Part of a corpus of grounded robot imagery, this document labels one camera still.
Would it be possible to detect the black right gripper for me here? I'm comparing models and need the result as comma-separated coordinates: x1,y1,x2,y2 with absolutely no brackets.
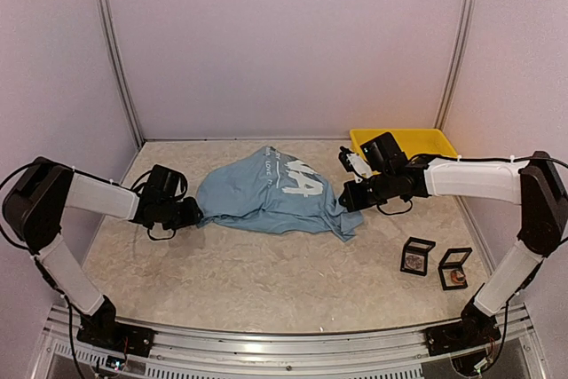
338,170,395,213

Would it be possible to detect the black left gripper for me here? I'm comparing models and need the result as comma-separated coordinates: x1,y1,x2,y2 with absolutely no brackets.
160,196,201,230

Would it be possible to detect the light blue printed t-shirt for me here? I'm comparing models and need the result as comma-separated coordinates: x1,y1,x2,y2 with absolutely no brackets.
196,146,364,242

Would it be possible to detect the black brooch display box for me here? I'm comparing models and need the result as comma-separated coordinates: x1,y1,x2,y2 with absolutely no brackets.
399,237,436,277

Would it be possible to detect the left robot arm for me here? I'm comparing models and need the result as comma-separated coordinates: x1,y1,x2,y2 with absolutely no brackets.
2,157,203,348

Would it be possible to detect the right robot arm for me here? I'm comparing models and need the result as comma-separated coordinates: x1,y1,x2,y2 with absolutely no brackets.
338,132,567,355

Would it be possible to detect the black box with orange brooch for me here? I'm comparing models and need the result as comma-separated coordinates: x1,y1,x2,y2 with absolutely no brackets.
438,247,472,291

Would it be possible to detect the yellow plastic tray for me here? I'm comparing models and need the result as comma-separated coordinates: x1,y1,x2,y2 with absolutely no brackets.
350,129,458,158

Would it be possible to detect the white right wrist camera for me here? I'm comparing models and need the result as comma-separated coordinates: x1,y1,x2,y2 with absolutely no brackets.
338,146,373,179

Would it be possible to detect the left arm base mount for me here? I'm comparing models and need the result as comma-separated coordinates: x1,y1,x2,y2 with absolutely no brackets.
77,323,155,358

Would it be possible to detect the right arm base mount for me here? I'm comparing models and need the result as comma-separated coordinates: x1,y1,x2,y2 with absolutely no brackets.
424,321,501,357

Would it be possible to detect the aluminium front rail frame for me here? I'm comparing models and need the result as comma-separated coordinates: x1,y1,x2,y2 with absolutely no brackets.
25,304,550,378

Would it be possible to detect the right aluminium corner post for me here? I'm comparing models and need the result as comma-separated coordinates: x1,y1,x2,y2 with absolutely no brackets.
434,0,476,131

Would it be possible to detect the aluminium corner post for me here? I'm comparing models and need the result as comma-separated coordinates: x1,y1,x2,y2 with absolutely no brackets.
96,0,146,150
434,0,476,131

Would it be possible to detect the left aluminium corner post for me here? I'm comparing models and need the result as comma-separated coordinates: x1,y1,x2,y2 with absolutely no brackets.
96,0,146,150

